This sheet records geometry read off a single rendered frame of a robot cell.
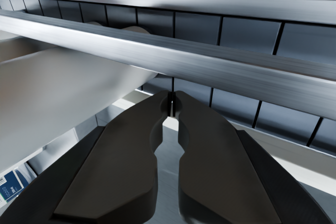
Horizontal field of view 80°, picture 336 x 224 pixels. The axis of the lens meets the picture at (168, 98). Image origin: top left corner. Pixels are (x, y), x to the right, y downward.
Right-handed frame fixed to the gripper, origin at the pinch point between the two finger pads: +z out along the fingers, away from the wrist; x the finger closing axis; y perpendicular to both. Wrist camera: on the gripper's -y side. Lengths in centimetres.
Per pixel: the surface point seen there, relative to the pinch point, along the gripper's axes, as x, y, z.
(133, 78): -3.0, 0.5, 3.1
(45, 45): -9.7, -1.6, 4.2
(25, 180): -54, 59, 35
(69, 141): -20.5, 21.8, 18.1
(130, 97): -3.9, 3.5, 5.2
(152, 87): -2.1, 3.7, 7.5
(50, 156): -31, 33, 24
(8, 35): -20.4, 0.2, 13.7
